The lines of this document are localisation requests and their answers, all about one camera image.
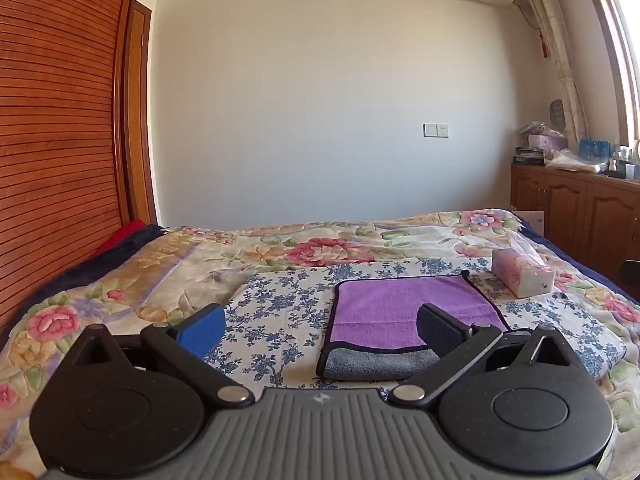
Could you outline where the floral curtain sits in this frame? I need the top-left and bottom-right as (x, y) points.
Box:
(512, 0), (592, 143)

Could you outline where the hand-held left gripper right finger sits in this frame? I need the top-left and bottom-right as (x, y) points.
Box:
(389, 304), (577, 409)

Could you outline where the purple and grey towel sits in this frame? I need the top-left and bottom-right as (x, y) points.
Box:
(316, 270), (511, 382)

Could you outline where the blue box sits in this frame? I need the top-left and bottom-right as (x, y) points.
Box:
(578, 139), (613, 161)

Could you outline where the white cardboard box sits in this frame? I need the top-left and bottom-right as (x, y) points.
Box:
(510, 207), (547, 236)

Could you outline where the pile of boxes and bags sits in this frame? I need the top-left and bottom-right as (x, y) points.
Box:
(514, 100), (581, 168)

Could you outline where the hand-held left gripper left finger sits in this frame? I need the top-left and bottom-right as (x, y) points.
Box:
(64, 304), (255, 408)

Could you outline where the red blanket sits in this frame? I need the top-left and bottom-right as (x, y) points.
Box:
(95, 220), (147, 255)

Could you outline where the wooden framed window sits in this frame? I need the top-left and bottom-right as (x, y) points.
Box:
(575, 0), (640, 148)

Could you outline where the wooden door frame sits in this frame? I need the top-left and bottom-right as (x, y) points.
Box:
(122, 1), (158, 226)

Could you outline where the dark blue blanket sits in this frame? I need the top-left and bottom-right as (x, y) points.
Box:
(0, 223), (168, 333)

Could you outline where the wooden cabinet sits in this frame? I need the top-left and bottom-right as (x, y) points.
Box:
(510, 160), (640, 303)

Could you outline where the blue floral white cloth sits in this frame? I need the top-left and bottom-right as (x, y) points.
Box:
(202, 256), (627, 391)

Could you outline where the pink tissue pack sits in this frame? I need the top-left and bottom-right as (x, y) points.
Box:
(491, 236), (557, 299)

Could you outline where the floral bedspread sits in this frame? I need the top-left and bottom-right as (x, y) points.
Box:
(0, 208), (640, 480)

